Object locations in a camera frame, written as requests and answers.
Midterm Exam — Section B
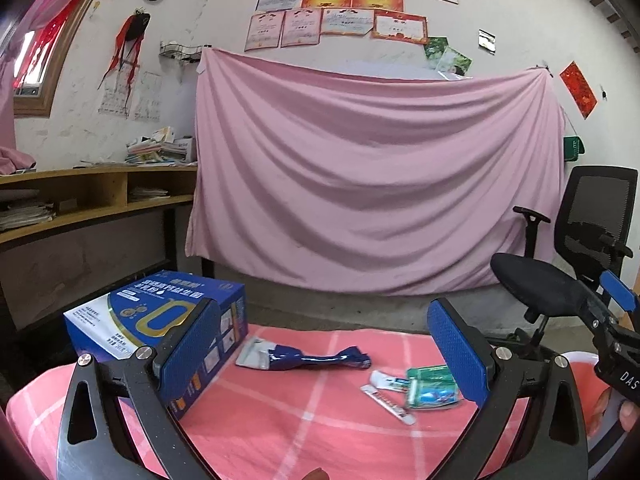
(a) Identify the blue foil wrapper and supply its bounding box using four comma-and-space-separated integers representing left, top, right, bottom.
235, 337, 373, 372

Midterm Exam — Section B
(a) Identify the red and white basin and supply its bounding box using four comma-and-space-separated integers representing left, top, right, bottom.
555, 352, 640, 466

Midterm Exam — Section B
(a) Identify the group of wall certificates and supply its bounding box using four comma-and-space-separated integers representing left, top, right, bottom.
244, 0, 460, 52

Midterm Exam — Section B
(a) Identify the wooden framed window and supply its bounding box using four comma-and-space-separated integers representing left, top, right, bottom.
10, 0, 83, 118

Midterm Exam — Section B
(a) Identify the red tassel wall ornament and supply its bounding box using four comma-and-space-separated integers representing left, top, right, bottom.
97, 8, 151, 91

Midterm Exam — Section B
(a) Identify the green snack packet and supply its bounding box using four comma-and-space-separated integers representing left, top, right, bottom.
405, 365, 462, 409

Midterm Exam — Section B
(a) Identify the white wall calendar sheet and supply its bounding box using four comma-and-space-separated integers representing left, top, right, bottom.
98, 85, 132, 116
134, 72, 163, 123

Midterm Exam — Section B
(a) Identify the stack of books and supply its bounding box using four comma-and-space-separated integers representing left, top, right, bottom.
125, 127, 197, 166

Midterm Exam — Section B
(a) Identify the blue cardboard box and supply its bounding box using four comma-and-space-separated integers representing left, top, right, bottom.
63, 270, 249, 421

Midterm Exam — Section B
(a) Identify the white strip with red marks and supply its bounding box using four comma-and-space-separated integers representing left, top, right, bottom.
360, 384, 417, 426

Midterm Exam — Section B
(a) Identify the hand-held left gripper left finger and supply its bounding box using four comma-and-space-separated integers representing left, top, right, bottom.
56, 299, 222, 480

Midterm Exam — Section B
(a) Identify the white and green packet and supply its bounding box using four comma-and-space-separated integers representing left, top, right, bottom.
369, 370, 410, 392

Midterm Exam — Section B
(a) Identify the thin pile of papers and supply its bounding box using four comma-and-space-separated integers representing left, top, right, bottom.
129, 186, 171, 202

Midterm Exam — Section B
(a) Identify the person's right hand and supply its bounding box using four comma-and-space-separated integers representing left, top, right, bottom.
587, 387, 640, 436

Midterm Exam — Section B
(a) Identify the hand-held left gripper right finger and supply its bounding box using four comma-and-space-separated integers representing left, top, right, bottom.
410, 297, 591, 480

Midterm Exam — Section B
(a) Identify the red paper wall strip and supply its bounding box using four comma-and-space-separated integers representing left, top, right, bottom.
559, 61, 598, 120

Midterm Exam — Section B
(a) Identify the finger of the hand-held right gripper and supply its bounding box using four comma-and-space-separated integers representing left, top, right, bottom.
599, 270, 640, 317
575, 287, 617, 334

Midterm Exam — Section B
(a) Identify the wire wall rack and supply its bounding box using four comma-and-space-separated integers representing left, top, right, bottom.
159, 40, 203, 64

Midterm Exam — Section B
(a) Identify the pink cloth bundle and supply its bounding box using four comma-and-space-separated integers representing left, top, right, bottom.
0, 145, 37, 173

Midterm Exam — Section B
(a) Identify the pink checked tablecloth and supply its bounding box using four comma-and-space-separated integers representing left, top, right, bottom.
5, 324, 531, 480

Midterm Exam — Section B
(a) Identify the wooden desk with shelves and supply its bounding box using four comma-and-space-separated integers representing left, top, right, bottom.
0, 162, 200, 331

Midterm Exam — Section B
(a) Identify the pink hanging sheet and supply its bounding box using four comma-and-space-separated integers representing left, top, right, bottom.
185, 47, 571, 296

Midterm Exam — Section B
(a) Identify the black office chair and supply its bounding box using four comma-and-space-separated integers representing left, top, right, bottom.
490, 166, 640, 356

